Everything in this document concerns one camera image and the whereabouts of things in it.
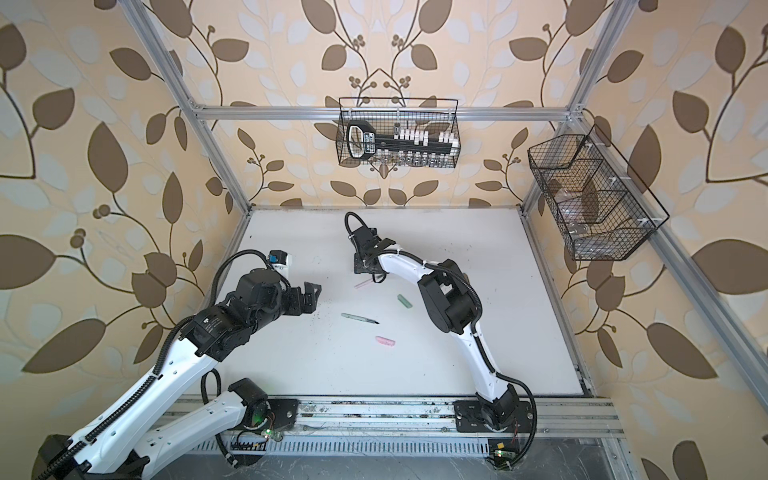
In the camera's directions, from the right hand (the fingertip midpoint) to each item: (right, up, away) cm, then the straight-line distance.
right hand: (368, 267), depth 101 cm
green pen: (-3, -15, -10) cm, 18 cm away
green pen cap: (+12, -10, -7) cm, 17 cm away
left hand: (-13, -2, -28) cm, 31 cm away
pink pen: (-2, -5, -2) cm, 6 cm away
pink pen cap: (+6, -20, -14) cm, 26 cm away
